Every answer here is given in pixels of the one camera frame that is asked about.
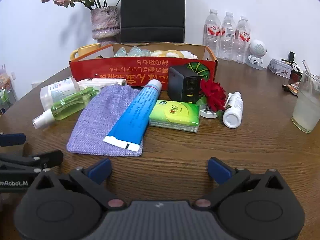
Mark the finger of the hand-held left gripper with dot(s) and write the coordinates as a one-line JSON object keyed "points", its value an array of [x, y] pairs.
{"points": [[12, 140], [47, 158]]}

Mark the small black device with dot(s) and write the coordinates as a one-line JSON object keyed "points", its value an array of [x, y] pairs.
{"points": [[291, 56]]}

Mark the cream plush toy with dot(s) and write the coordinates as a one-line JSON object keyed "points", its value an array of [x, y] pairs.
{"points": [[170, 53]]}

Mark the small white box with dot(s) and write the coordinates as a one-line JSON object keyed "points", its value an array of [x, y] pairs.
{"points": [[277, 66]]}

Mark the yellow mug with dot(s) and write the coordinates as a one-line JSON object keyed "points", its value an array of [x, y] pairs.
{"points": [[87, 48]]}

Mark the purple woven pouch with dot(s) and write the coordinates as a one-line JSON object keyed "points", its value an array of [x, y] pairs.
{"points": [[97, 127]]}

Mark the black charger block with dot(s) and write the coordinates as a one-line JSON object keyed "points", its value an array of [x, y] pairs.
{"points": [[182, 85]]}

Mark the white robot speaker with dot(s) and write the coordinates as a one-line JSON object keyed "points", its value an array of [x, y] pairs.
{"points": [[257, 48]]}

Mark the red cardboard box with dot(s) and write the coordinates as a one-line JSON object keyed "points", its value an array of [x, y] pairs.
{"points": [[140, 67]]}

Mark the red artificial rose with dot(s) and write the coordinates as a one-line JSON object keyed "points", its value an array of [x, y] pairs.
{"points": [[212, 95]]}

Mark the black paper bag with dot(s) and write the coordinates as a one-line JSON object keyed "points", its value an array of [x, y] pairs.
{"points": [[152, 10]]}

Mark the white plastic jar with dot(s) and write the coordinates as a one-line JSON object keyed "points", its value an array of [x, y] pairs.
{"points": [[56, 91]]}

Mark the plastic cup with straw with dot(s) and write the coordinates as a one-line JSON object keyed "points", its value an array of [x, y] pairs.
{"points": [[306, 110]]}

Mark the green tissue packet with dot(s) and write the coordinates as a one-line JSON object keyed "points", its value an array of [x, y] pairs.
{"points": [[175, 113]]}

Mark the clear water bottle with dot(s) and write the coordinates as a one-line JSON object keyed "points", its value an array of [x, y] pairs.
{"points": [[212, 30], [228, 35], [242, 40]]}

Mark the dark red small box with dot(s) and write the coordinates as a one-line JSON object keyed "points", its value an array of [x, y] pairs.
{"points": [[297, 75]]}

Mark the blue tube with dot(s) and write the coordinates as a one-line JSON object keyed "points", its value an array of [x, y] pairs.
{"points": [[135, 115]]}

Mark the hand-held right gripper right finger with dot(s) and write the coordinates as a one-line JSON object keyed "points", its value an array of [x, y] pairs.
{"points": [[220, 171]]}

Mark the white wall socket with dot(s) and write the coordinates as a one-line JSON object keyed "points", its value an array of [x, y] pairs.
{"points": [[13, 75]]}

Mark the purple ceramic vase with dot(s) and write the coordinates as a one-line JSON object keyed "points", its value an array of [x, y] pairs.
{"points": [[105, 22]]}

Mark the white round dish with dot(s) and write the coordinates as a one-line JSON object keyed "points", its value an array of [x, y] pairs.
{"points": [[208, 113]]}

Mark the clear plastic packet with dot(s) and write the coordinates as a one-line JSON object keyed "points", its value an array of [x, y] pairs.
{"points": [[120, 52], [138, 51]]}

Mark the shelf of colourful packets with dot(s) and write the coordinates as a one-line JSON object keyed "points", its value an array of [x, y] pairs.
{"points": [[6, 90]]}

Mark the small white bottle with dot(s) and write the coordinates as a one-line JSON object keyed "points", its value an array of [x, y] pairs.
{"points": [[233, 110]]}

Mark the green spray bottle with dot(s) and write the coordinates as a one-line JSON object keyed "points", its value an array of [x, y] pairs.
{"points": [[67, 105]]}

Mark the white plush toy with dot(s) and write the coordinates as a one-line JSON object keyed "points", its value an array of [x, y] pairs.
{"points": [[105, 83]]}

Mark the brown snack wrapper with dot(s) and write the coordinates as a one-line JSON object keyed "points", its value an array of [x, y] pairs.
{"points": [[291, 88]]}

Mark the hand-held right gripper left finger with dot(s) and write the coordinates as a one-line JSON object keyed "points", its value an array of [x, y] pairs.
{"points": [[99, 171]]}

